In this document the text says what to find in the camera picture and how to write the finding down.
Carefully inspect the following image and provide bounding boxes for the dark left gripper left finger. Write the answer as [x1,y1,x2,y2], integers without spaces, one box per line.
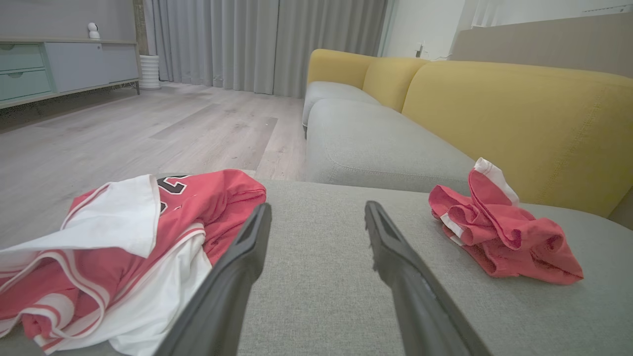
[153,203,272,356]

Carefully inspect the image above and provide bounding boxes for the green potted tree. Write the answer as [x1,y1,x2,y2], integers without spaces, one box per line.
[133,0,150,56]

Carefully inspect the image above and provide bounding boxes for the white ribbed plant pot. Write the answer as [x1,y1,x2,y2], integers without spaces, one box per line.
[138,54,162,90]

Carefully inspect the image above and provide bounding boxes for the grey sofa seat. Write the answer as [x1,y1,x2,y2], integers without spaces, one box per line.
[0,171,633,356]

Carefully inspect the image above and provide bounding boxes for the beige partition panel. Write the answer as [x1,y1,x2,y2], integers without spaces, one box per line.
[450,12,633,80]

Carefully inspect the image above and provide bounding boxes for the red shorts with white trim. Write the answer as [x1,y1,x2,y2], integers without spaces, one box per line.
[428,157,584,286]

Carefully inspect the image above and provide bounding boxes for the red white basketball jersey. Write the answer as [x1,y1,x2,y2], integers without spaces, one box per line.
[0,169,268,356]

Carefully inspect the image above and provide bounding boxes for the yellow and grey sofa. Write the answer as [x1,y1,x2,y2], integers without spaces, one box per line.
[302,48,633,218]

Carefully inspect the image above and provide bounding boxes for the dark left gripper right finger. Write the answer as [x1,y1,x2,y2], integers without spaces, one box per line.
[365,200,493,356]

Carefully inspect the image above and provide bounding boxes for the grey pleated curtain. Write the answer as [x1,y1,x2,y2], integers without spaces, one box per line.
[143,0,389,98]

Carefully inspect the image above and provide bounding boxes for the grey and teal tv cabinet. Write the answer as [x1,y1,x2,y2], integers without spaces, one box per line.
[0,37,140,110]

